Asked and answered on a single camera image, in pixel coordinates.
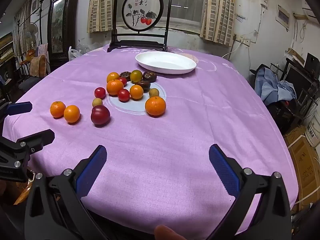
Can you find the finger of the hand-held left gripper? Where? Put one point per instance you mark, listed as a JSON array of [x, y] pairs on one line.
[[37, 138], [20, 107]]

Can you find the white bucket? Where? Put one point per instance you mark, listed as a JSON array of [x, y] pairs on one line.
[[313, 132]]

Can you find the dark brown water chestnut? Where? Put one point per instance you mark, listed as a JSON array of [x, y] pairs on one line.
[[144, 85], [149, 76], [125, 75]]

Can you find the cardboard box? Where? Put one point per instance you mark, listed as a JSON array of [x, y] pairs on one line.
[[302, 160]]

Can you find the red cherry tomato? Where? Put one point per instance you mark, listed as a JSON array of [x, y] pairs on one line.
[[123, 95], [123, 80], [100, 92]]

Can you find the greenish yellow orange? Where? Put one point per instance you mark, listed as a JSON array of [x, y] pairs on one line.
[[136, 76]]

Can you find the dark red plum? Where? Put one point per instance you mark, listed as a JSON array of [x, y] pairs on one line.
[[100, 115]]

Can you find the smooth small orange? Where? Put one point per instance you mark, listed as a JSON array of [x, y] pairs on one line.
[[136, 91], [71, 114], [112, 76]]

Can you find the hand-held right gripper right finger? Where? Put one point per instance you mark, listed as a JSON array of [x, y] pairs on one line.
[[225, 171]]

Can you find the white plastic bag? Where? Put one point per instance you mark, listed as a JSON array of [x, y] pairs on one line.
[[74, 53]]

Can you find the white air conditioner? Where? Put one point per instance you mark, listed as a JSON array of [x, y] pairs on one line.
[[308, 12]]

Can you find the brown cushion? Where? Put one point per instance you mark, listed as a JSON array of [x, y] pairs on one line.
[[37, 65]]

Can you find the white wall socket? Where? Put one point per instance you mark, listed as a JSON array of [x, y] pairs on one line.
[[246, 41]]

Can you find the dark coat stand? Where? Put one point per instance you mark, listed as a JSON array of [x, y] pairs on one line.
[[41, 20]]

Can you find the orange mandarin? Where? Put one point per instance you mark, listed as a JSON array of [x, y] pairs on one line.
[[115, 87], [57, 109]]

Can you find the beige checked curtain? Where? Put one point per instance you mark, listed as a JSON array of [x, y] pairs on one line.
[[217, 12], [100, 10]]

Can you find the white oval plate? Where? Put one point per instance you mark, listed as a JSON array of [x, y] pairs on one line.
[[165, 63]]

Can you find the large bumpy mandarin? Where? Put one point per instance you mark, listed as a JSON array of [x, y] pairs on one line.
[[155, 106]]

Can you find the black monitor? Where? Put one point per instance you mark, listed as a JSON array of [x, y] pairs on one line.
[[296, 80]]

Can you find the window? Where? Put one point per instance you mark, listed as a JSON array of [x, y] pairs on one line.
[[185, 2]]

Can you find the yellowish longan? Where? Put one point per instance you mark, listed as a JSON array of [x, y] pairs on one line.
[[154, 92], [97, 102]]

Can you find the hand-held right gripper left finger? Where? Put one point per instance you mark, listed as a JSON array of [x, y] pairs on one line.
[[91, 173]]

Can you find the dark wooden framed panel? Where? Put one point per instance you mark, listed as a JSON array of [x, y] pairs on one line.
[[58, 22]]

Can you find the person's right hand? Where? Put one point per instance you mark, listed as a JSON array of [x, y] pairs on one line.
[[166, 233]]

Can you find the painted round table screen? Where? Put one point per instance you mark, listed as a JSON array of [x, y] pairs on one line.
[[142, 12]]

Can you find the standing fan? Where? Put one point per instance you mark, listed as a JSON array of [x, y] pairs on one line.
[[31, 31]]

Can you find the blue cloth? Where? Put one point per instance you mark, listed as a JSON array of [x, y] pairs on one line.
[[272, 85]]

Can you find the purple tablecloth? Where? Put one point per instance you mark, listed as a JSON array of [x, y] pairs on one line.
[[180, 130]]

